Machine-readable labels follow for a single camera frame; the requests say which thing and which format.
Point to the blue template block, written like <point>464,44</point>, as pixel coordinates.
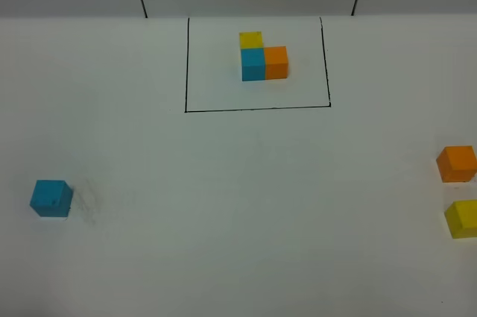
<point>252,64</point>

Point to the orange template block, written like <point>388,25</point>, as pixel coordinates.
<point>276,62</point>

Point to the yellow template block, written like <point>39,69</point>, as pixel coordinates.
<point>251,39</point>

